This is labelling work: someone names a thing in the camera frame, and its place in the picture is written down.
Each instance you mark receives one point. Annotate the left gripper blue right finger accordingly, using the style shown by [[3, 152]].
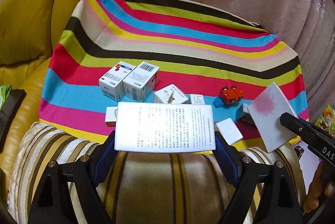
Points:
[[228, 159]]

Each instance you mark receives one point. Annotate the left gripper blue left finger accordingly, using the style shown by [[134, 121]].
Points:
[[104, 156]]

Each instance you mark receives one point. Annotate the large white text box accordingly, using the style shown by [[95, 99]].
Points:
[[164, 128]]

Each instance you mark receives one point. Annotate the white box pink flower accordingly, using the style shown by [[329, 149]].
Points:
[[266, 111]]

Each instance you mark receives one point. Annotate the person's right hand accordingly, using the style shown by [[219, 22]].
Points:
[[316, 188]]

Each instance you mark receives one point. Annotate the white purple storage box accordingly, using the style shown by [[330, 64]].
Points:
[[308, 164]]

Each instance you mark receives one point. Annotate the green cartoon box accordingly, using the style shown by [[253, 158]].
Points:
[[326, 120]]

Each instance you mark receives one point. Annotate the small white flat box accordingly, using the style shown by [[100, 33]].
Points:
[[229, 131]]

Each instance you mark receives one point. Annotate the white red small box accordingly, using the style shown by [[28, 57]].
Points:
[[111, 115]]

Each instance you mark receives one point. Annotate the blue plastic piece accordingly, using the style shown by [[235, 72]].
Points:
[[218, 102]]

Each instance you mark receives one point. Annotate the red toy car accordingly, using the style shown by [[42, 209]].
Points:
[[231, 95]]

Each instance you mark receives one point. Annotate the white narrow text box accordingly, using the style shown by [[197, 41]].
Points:
[[197, 99]]

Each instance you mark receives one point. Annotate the white blue red medicine box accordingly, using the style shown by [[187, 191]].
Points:
[[111, 83]]

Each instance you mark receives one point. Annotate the white barcode medicine box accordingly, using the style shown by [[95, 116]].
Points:
[[141, 81]]

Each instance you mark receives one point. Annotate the white saxophone box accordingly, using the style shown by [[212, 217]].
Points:
[[170, 94]]

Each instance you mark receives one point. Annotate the colourful striped tablecloth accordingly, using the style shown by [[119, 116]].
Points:
[[197, 48]]

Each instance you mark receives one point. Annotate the green tissue pack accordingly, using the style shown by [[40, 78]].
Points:
[[5, 91]]

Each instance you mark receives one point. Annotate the yellow leather sofa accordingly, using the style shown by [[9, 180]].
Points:
[[30, 31]]

